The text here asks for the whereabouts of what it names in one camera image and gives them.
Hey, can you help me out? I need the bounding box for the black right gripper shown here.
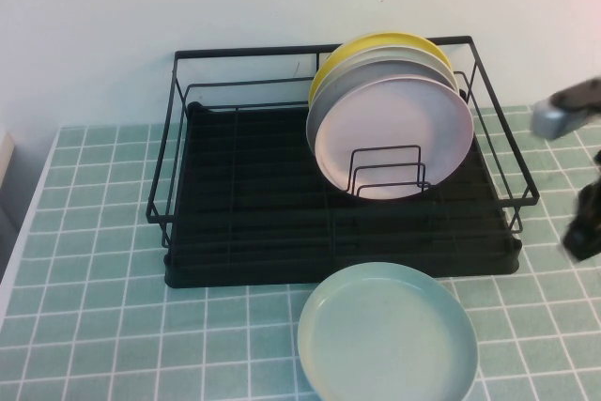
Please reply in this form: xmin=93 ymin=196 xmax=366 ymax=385
xmin=562 ymin=149 xmax=601 ymax=262

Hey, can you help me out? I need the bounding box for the green plate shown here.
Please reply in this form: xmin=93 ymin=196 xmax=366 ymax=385
xmin=296 ymin=262 xmax=479 ymax=401

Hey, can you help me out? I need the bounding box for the pink plate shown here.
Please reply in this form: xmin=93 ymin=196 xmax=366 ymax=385
xmin=314 ymin=74 xmax=474 ymax=201

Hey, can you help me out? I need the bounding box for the cream white plate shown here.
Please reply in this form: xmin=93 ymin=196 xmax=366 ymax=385
xmin=313 ymin=46 xmax=455 ymax=92

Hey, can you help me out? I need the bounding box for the grey plate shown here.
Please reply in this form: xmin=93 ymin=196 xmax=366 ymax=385
xmin=305 ymin=57 xmax=460 ymax=158

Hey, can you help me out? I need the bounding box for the yellow plate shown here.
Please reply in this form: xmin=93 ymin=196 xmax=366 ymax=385
xmin=308 ymin=32 xmax=455 ymax=106

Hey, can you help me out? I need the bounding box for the black plastic drip tray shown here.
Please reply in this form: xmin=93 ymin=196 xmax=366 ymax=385
xmin=163 ymin=100 xmax=523 ymax=289

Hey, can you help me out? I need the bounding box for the green checked tablecloth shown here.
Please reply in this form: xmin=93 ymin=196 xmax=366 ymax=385
xmin=0 ymin=102 xmax=601 ymax=401

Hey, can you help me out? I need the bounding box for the black wire dish rack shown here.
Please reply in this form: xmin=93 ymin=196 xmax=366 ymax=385
xmin=146 ymin=34 xmax=539 ymax=250

